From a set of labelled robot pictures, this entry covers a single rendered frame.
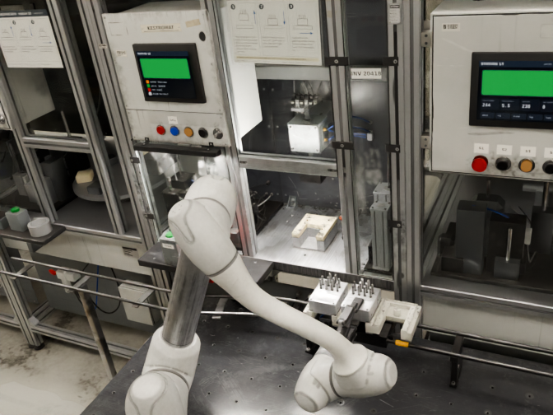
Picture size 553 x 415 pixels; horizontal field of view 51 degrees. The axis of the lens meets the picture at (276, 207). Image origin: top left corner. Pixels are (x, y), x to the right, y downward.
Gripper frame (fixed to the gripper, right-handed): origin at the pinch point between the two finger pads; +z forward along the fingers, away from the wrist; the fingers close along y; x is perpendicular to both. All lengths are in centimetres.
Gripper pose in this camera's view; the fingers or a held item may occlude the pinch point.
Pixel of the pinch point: (356, 310)
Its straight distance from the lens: 193.6
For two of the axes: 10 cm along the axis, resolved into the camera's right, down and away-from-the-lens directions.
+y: -1.2, -8.8, -4.7
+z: 4.4, -4.7, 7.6
